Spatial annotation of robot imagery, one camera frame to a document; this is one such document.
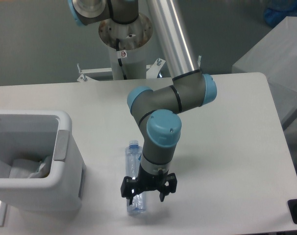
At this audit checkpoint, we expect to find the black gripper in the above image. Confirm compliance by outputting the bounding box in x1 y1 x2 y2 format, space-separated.
121 165 177 206

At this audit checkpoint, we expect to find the clear plastic water bottle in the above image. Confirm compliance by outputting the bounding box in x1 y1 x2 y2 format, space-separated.
125 140 147 215

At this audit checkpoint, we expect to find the clear plastic wrapper trash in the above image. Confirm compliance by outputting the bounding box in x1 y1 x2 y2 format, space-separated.
9 156 52 179

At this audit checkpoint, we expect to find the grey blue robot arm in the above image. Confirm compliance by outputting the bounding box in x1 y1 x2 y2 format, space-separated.
68 0 217 203

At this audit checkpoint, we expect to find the white plastic trash can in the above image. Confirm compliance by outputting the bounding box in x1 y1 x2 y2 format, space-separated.
0 109 86 211

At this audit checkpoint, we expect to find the silver right clamp bolt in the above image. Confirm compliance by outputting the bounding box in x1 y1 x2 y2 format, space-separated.
197 55 202 69

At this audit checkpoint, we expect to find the grey covered side table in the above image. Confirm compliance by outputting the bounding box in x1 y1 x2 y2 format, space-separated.
232 17 297 129

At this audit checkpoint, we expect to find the blue plastic bag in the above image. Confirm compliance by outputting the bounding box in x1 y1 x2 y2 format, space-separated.
263 0 297 28

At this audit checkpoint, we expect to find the white middle mounting bracket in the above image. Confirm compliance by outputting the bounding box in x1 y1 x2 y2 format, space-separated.
146 58 166 79

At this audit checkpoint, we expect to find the white mounting bracket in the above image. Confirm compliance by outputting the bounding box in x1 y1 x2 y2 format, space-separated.
146 58 166 79
76 63 113 82

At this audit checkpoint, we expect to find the white left mounting bracket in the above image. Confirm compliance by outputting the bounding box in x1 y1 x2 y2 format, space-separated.
76 63 113 82

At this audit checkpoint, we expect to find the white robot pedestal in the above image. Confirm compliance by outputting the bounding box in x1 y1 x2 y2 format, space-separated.
99 13 153 80

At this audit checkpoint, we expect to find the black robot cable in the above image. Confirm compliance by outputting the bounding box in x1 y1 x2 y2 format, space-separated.
115 38 128 80

